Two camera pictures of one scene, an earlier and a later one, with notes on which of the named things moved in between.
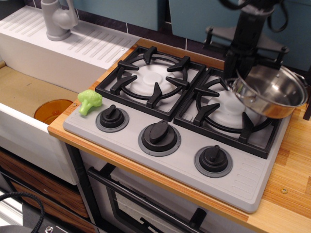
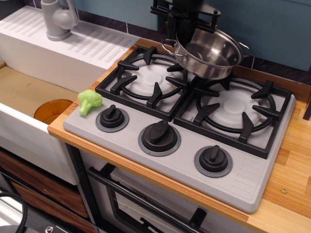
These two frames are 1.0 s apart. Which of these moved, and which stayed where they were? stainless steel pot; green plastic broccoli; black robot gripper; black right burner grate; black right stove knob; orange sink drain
Moved: black robot gripper; stainless steel pot
Stayed: black right burner grate; orange sink drain; black right stove knob; green plastic broccoli
